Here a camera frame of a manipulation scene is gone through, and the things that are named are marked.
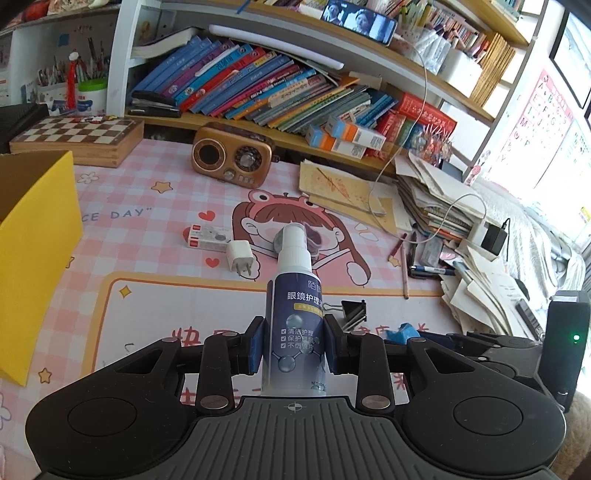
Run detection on red cartoon sticker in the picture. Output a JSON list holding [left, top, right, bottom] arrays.
[[466, 150, 491, 185]]

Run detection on colourful acrylic stand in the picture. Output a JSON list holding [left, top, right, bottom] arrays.
[[413, 124, 455, 168]]

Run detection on clear plastic case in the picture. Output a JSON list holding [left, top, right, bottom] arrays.
[[422, 237, 446, 266]]

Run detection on black remote control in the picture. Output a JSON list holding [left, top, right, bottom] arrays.
[[515, 298, 548, 340]]

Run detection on green lid pen cup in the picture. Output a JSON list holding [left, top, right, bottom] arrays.
[[76, 79, 108, 116]]

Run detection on yellow cardboard box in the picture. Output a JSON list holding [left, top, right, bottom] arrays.
[[0, 150, 84, 387]]

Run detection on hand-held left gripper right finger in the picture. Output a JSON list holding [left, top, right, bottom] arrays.
[[325, 316, 497, 411]]

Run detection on black power adapter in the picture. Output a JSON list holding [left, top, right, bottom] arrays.
[[482, 222, 510, 256]]

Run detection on orange blue white carton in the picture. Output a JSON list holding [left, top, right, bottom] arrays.
[[305, 126, 365, 160], [327, 115, 386, 149]]

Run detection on stack of worn booklets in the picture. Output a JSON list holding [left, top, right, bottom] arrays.
[[394, 150, 488, 241]]

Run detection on black framed picture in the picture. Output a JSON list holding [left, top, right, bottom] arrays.
[[549, 9, 591, 109]]

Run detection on blue white pen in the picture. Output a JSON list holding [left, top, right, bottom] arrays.
[[411, 264, 459, 276]]

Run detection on brown paper envelopes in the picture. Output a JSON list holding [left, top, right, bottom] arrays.
[[298, 159, 414, 236]]

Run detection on row of tan thin books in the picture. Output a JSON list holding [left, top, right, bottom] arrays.
[[471, 31, 517, 108]]

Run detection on white framed bookshelf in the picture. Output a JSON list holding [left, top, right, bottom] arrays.
[[108, 0, 561, 195]]

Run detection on black piano keyboard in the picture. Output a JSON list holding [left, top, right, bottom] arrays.
[[0, 104, 49, 155]]

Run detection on thick red dictionary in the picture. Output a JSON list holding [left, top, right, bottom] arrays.
[[397, 91, 458, 134]]

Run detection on blue white spray bottle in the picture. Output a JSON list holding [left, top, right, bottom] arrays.
[[259, 223, 331, 398]]

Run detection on white charging cable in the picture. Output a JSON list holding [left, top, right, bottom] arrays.
[[368, 41, 488, 241]]

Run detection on grey patterned bed cover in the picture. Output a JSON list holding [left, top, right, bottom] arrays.
[[475, 178, 591, 305]]

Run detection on smartphone with lit screen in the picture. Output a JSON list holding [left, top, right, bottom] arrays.
[[321, 0, 398, 46]]

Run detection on pink alphabet wall poster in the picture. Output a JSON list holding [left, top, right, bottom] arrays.
[[496, 69, 578, 185]]

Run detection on cup with brushes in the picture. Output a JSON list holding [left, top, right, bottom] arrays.
[[36, 55, 70, 116]]

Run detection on plain wooden pencil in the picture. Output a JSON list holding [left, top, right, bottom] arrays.
[[400, 244, 411, 300]]

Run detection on thick white paged book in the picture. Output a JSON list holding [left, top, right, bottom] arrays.
[[134, 27, 204, 58]]

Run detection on row of colourful books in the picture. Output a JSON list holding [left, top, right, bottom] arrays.
[[130, 34, 398, 139]]

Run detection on pale chart wall poster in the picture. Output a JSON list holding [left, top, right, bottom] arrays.
[[531, 117, 591, 217]]

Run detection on white side shelf unit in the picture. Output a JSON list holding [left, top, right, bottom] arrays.
[[0, 4, 121, 116]]

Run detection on white storage box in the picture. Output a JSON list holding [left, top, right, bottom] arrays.
[[436, 46, 483, 97]]

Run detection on brown retro radio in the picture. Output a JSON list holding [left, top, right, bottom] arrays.
[[191, 122, 273, 189]]

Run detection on white power adapter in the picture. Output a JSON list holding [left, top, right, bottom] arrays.
[[467, 222, 490, 247]]

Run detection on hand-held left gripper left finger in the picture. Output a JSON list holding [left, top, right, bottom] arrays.
[[92, 316, 267, 414]]

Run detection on small white staples box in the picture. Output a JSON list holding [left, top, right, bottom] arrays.
[[186, 223, 232, 251]]

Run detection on black binder clip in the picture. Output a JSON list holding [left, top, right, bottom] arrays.
[[341, 299, 369, 332]]

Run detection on holder with marker pens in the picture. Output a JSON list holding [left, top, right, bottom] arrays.
[[397, 23, 451, 75]]

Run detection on blue crumpled scrap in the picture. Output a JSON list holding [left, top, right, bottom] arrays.
[[385, 323, 423, 344]]

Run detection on pink checked cloth desktop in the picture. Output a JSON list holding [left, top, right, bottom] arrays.
[[0, 134, 555, 480]]

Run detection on black stapler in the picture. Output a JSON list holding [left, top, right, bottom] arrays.
[[128, 90, 182, 118]]

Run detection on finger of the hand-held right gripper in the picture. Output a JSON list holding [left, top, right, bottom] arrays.
[[445, 330, 546, 357]]

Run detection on wooden chessboard box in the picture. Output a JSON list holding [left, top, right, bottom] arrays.
[[9, 115, 145, 168]]

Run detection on loose pile of papers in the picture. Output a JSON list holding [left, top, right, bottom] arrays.
[[441, 244, 550, 340]]

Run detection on white charger plug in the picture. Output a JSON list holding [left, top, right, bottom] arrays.
[[225, 240, 259, 280]]

